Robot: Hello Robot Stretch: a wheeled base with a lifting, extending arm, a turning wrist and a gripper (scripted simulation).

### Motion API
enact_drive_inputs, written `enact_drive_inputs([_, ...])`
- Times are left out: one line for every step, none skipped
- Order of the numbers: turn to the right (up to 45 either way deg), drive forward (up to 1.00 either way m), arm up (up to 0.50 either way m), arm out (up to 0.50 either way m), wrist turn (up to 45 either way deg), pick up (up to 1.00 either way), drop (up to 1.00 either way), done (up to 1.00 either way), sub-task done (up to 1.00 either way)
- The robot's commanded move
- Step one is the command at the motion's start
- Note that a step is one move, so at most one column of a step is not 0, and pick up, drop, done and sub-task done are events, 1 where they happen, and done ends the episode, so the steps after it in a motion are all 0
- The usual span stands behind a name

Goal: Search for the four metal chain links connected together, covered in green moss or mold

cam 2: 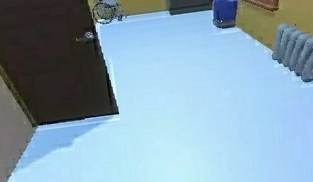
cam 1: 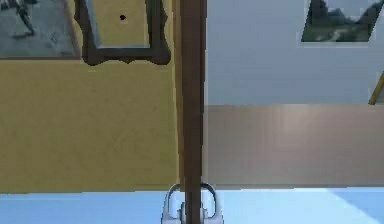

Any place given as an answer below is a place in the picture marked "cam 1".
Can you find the dark ornate framed mirror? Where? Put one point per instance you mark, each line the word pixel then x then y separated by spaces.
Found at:
pixel 156 50

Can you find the white framed landscape picture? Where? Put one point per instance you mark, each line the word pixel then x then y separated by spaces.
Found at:
pixel 336 30

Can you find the grey picture with brown frame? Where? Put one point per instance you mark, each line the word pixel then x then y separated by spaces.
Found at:
pixel 40 30

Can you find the brown wooden room door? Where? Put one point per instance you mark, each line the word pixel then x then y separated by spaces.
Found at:
pixel 192 100

